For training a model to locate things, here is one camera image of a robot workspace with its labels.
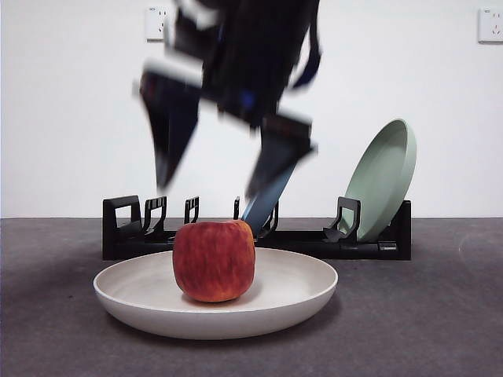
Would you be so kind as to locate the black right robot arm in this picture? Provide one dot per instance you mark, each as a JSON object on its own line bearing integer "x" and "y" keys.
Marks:
{"x": 255, "y": 59}

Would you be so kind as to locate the black plate rack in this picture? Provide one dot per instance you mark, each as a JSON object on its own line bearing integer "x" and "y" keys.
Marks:
{"x": 353, "y": 251}

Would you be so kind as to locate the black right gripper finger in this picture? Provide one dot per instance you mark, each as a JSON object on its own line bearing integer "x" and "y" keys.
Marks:
{"x": 171, "y": 118}
{"x": 279, "y": 153}

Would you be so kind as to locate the pale yellow cream plate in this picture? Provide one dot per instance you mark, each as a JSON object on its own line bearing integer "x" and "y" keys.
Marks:
{"x": 137, "y": 290}

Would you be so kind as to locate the blue plate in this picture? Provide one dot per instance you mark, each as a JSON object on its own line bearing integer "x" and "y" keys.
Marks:
{"x": 263, "y": 208}

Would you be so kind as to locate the white wall socket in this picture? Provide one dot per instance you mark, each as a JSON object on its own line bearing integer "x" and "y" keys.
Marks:
{"x": 491, "y": 25}
{"x": 155, "y": 23}

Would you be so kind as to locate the pale green plate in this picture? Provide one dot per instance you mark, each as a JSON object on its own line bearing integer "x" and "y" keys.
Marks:
{"x": 381, "y": 176}

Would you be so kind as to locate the red apple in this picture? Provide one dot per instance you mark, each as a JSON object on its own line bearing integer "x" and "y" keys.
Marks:
{"x": 214, "y": 261}

